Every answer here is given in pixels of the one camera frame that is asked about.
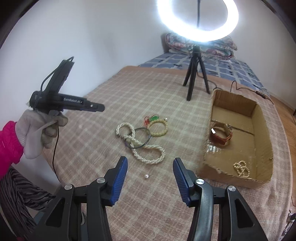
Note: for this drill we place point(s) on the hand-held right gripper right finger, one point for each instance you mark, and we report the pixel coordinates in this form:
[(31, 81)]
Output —
[(180, 183)]

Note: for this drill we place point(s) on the brown leather watch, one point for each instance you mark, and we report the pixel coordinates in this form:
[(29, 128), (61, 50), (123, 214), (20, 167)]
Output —
[(219, 140)]

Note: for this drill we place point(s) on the beige plaid blanket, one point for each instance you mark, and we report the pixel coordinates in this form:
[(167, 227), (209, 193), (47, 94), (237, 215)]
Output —
[(115, 92)]

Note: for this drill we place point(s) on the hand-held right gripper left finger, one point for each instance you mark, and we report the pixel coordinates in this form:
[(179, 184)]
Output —
[(119, 182)]

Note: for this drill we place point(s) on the person's left forearm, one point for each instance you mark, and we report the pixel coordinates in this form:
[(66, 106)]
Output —
[(9, 144)]

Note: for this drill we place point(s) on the small pearl pin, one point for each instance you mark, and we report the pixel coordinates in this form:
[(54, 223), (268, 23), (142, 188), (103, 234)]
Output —
[(146, 176)]

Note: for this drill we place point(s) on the black tripod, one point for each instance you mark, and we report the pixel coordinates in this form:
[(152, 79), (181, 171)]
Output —
[(193, 69)]

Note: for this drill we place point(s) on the black bangle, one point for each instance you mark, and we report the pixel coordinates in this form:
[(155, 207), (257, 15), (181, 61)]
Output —
[(141, 128)]

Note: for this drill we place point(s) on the blue patterned bed sheet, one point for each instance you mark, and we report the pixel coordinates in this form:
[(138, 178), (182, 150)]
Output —
[(222, 67)]

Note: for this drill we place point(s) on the person's left hand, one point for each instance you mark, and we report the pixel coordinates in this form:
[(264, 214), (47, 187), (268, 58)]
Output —
[(32, 129)]

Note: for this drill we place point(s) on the folded floral quilt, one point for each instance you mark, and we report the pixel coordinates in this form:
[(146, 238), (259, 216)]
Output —
[(175, 44)]

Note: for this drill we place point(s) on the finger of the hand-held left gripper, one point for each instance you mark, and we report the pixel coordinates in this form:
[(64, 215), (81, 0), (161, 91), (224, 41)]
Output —
[(97, 107)]

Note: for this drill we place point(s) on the cardboard box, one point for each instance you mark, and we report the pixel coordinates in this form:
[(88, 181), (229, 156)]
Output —
[(263, 139)]

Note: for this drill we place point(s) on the striped dark clothing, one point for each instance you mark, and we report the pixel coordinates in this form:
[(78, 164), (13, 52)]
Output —
[(16, 197)]

